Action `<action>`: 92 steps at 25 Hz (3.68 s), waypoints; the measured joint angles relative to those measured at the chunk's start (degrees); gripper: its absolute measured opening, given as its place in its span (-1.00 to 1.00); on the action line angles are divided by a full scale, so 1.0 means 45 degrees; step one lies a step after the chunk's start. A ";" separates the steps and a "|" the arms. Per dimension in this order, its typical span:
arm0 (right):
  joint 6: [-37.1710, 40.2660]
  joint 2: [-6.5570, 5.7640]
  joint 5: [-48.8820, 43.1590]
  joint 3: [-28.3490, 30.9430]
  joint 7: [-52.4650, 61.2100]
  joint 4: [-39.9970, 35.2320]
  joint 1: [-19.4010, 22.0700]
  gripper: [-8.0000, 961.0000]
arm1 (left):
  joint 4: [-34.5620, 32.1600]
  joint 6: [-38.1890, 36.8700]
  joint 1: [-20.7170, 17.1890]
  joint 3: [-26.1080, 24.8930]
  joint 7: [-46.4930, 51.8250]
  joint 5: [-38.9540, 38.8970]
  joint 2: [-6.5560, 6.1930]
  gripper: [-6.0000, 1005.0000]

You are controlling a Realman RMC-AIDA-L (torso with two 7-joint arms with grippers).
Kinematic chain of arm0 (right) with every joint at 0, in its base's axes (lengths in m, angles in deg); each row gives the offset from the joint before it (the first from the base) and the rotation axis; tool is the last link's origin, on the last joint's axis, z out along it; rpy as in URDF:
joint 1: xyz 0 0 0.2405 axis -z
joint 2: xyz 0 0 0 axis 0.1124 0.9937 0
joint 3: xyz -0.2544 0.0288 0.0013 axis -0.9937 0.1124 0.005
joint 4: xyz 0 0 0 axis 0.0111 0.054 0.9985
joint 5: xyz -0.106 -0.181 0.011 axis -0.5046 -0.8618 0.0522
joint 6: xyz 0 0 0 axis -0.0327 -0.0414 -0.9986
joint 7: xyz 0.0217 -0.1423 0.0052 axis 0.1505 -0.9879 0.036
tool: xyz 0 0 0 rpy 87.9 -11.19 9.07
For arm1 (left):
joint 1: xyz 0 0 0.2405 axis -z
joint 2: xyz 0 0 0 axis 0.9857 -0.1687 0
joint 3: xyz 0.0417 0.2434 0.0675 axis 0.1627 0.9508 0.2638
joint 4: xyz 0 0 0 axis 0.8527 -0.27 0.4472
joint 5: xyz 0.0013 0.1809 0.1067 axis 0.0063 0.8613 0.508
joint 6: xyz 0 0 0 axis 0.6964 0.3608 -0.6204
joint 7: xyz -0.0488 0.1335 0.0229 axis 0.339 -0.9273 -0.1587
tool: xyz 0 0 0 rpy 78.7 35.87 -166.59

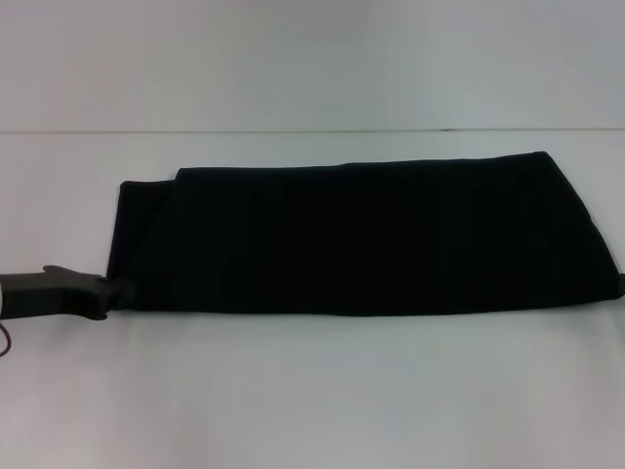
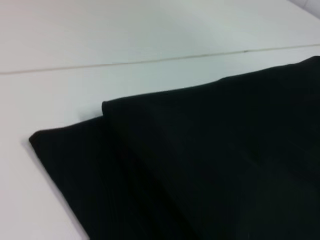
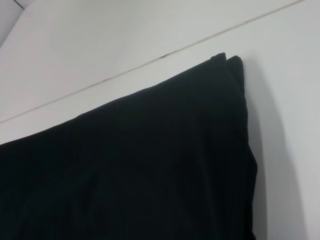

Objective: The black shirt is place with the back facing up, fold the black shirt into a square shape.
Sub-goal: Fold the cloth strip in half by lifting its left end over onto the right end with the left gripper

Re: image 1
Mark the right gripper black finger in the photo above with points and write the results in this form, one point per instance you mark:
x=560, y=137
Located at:
x=621, y=285

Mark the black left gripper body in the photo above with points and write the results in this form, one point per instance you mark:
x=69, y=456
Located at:
x=49, y=295

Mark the black t-shirt with FREE print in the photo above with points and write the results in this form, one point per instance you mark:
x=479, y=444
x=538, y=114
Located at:
x=366, y=234

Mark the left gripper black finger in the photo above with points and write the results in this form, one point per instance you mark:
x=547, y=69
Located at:
x=126, y=292

